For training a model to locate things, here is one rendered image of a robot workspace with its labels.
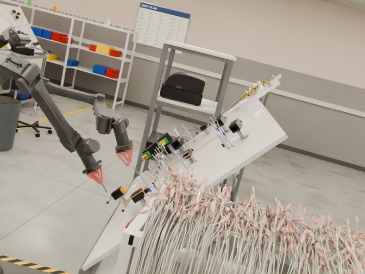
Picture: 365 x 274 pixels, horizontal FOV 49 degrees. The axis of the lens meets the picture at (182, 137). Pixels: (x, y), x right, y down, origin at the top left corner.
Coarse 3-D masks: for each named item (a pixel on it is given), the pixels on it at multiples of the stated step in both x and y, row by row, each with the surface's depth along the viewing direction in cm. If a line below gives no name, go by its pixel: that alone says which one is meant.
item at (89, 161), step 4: (88, 156) 186; (92, 156) 188; (84, 160) 186; (88, 160) 186; (92, 160) 187; (100, 160) 193; (84, 164) 187; (88, 164) 186; (92, 164) 187; (96, 164) 187; (88, 168) 186; (92, 168) 184; (84, 172) 185
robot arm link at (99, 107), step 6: (102, 96) 212; (96, 102) 209; (102, 102) 211; (96, 108) 199; (102, 108) 199; (96, 114) 192; (108, 114) 187; (96, 120) 187; (102, 120) 180; (108, 120) 181; (96, 126) 182; (102, 126) 180; (108, 126) 182
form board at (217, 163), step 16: (240, 112) 247; (208, 128) 270; (256, 128) 187; (272, 128) 170; (192, 144) 256; (208, 144) 225; (240, 144) 181; (256, 144) 164; (272, 144) 153; (176, 160) 244; (208, 160) 193; (224, 160) 174; (240, 160) 159; (144, 176) 267; (160, 176) 233; (208, 176) 169; (224, 176) 157; (128, 192) 253; (128, 208) 214; (112, 224) 206; (112, 240) 178; (96, 256) 173
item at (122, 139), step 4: (124, 132) 182; (116, 136) 182; (120, 136) 181; (124, 136) 182; (116, 140) 183; (120, 140) 181; (124, 140) 182; (128, 140) 184; (120, 144) 182; (124, 144) 182; (128, 144) 182; (116, 148) 180
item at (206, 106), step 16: (176, 48) 268; (192, 48) 266; (160, 64) 271; (160, 80) 274; (224, 80) 270; (160, 96) 287; (224, 96) 273; (160, 112) 335; (192, 112) 277; (208, 112) 280; (144, 128) 282; (144, 144) 285
